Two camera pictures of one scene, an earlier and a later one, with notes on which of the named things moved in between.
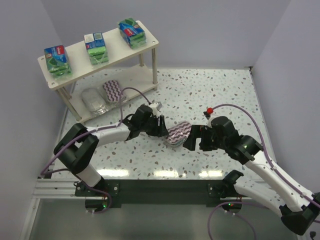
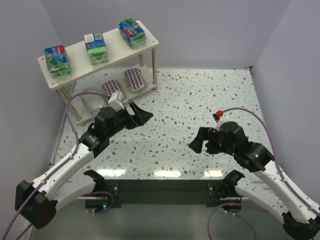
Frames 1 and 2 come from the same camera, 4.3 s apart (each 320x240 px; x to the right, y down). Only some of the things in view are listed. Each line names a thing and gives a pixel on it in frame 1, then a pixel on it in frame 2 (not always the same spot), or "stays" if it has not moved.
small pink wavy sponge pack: (178, 134) → (134, 79)
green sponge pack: (57, 62) stays
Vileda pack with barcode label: (96, 47) stays
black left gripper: (155, 125) → (132, 117)
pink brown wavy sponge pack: (112, 90) stays
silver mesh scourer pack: (95, 100) stays
